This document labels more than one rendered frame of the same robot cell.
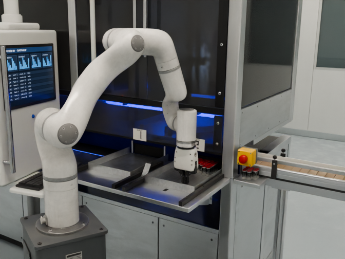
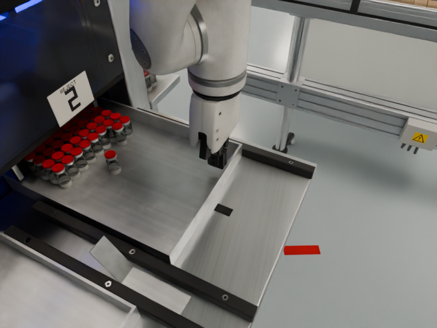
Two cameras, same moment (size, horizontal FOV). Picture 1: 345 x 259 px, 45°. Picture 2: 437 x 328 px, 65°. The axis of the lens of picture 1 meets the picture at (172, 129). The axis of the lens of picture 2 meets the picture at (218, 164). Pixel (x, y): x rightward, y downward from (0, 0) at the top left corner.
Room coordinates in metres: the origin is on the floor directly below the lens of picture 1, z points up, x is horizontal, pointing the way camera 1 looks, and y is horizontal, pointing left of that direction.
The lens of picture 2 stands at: (1.74, 0.37, 1.36)
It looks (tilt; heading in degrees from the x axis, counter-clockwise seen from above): 47 degrees down; 266
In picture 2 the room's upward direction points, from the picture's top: straight up
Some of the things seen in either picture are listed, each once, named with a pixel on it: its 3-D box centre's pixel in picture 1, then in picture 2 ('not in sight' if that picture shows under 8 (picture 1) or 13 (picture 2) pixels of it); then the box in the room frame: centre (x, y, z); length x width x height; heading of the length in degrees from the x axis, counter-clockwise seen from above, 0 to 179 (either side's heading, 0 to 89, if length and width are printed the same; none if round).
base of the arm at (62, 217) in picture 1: (61, 200); not in sight; (1.41, 0.40, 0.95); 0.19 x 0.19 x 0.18
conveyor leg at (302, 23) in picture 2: not in sight; (289, 96); (1.33, -0.86, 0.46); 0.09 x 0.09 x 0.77; 59
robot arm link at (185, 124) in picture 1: (186, 124); (214, 18); (1.72, -0.06, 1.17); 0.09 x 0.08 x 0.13; 33
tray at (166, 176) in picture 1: (187, 173); (129, 166); (1.88, -0.07, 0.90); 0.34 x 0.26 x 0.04; 149
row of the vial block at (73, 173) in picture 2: (195, 167); (92, 148); (1.95, -0.12, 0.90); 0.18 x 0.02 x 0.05; 59
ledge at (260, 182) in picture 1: (251, 180); (143, 84); (1.88, -0.38, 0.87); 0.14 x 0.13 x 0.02; 149
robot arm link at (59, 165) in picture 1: (55, 142); not in sight; (1.44, 0.42, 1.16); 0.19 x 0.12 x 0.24; 33
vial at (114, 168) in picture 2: not in sight; (112, 163); (1.91, -0.08, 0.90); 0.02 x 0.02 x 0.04
